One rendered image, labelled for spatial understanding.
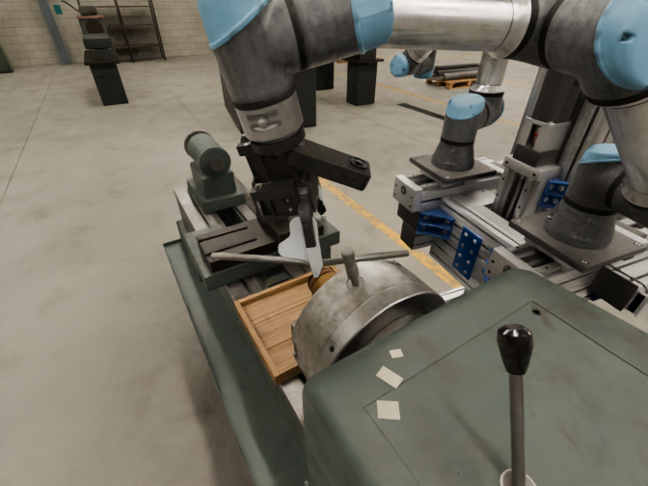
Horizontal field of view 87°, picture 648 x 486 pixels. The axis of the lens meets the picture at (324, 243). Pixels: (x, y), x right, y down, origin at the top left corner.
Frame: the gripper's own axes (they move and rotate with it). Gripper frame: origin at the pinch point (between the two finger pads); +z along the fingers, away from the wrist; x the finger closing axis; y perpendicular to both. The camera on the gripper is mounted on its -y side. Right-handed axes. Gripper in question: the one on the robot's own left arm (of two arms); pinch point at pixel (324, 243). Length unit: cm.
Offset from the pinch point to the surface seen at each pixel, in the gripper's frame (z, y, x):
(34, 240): 103, 280, -157
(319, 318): 13.5, 3.3, 5.3
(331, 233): 48, 10, -57
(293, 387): 44.1, 16.7, 4.0
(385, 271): 12.3, -9.3, -3.4
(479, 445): 7.5, -17.4, 27.8
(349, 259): 3.4, -3.7, 1.2
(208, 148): 20, 58, -89
